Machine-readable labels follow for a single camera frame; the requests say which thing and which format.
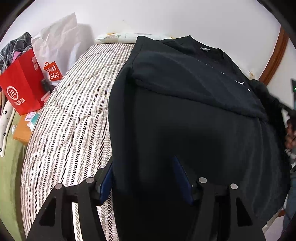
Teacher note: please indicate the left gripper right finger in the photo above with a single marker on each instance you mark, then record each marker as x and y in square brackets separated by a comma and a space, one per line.
[220, 212]

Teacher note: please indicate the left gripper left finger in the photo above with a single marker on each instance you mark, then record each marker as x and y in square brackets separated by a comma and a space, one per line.
[55, 219]

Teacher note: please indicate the black sweatshirt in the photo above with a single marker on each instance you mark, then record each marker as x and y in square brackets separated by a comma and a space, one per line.
[180, 98]

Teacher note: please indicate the striped quilted mattress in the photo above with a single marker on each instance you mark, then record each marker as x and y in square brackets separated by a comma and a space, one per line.
[71, 139]

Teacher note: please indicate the wooden bedside table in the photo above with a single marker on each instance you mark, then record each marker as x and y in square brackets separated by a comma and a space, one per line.
[23, 132]

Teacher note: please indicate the white dotted cloth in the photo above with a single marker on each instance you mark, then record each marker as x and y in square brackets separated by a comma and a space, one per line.
[6, 120]

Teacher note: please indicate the red paper shopping bag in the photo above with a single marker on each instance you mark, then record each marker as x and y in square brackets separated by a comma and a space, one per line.
[22, 84]

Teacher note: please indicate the white Miniso plastic bag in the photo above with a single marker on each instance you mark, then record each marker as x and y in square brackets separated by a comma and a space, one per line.
[56, 47]

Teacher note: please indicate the dark plaid cloth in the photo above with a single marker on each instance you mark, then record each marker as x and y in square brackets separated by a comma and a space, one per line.
[22, 44]

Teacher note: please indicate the white patterned pillow roll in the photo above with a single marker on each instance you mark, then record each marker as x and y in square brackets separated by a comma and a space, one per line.
[126, 37]

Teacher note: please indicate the brown wooden door frame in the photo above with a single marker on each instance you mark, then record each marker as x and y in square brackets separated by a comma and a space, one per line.
[276, 57]

